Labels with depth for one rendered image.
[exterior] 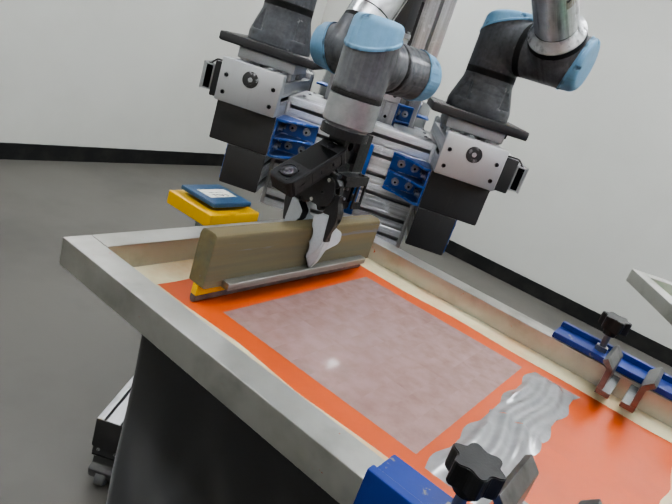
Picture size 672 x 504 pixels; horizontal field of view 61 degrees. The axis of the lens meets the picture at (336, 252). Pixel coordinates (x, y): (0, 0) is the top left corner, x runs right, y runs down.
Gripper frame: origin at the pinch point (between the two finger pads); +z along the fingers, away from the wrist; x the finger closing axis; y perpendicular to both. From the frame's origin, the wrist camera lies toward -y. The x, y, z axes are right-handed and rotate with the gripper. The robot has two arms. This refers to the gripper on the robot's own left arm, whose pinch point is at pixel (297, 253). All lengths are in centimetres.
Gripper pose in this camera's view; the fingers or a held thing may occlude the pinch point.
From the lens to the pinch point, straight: 87.3
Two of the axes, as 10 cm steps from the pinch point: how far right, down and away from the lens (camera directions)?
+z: -3.0, 9.0, 3.3
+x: -7.5, -4.3, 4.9
